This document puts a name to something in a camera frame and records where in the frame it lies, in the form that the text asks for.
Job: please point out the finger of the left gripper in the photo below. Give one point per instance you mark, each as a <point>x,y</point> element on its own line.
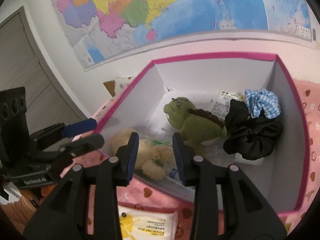
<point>76,148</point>
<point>57,132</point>

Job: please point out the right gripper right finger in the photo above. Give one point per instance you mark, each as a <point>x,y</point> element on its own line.
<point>227,204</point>

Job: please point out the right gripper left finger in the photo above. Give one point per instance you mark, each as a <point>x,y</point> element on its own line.
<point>84,203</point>

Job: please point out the beige plush bear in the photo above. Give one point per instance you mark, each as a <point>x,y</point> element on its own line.
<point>153,155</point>

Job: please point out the white yellow wet wipes pack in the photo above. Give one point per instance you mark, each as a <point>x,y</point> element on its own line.
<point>138,224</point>

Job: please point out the black scrunchie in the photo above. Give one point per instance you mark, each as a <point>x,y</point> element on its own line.
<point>252,138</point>

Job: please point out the clear printed plastic packet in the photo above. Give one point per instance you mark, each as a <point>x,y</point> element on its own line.
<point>212,151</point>

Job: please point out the green plush dinosaur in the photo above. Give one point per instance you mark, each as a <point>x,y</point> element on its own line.
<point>195,125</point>

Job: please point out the blue gingham scrunchie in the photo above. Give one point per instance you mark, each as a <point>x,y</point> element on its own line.
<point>262,101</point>

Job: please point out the cotton swab packet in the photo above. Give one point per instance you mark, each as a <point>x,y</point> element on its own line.
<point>220,106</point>

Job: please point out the left hand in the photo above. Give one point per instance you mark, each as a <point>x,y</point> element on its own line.
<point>37,196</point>

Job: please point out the brown wooden headboard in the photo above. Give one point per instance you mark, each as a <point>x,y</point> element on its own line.
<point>110,86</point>

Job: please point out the grey wooden door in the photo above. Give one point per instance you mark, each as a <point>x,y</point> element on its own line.
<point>23,65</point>

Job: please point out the pink patterned bed sheet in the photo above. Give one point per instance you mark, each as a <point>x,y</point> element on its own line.
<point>301,224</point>

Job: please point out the colourful wall map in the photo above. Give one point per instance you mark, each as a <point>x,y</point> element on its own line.
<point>99,31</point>

